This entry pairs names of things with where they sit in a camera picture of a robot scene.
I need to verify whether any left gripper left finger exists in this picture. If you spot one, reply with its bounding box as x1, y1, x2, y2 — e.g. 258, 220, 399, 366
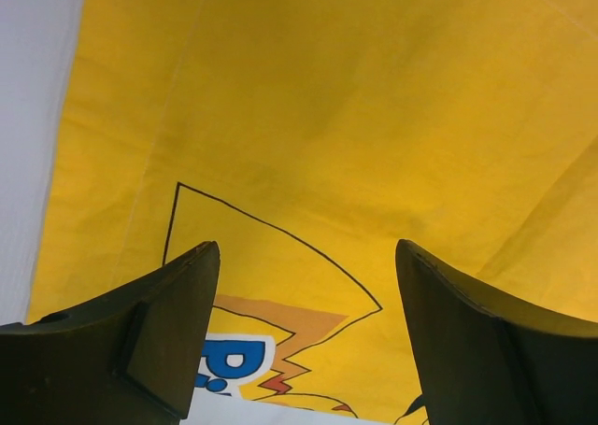
1, 241, 220, 424

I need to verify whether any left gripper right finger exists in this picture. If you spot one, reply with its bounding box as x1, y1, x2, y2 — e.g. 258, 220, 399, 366
395, 239, 597, 424

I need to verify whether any yellow printed cloth placemat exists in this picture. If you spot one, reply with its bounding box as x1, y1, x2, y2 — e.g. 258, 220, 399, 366
28, 0, 597, 424

